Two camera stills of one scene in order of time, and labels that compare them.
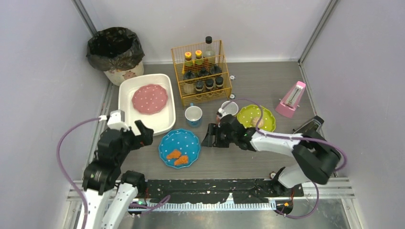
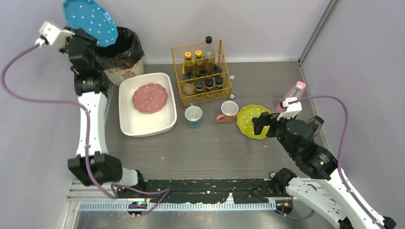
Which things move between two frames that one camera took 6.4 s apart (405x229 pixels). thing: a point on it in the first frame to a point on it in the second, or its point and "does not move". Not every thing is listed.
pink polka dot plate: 149,98 does not move
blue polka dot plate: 186,142 to 91,16
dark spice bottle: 199,87 does not move
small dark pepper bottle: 209,84 does not move
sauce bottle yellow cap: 188,61 does not move
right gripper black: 218,135 to 270,125
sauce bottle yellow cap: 198,60 does not move
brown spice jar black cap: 203,72 does not move
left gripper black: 133,137 to 77,37
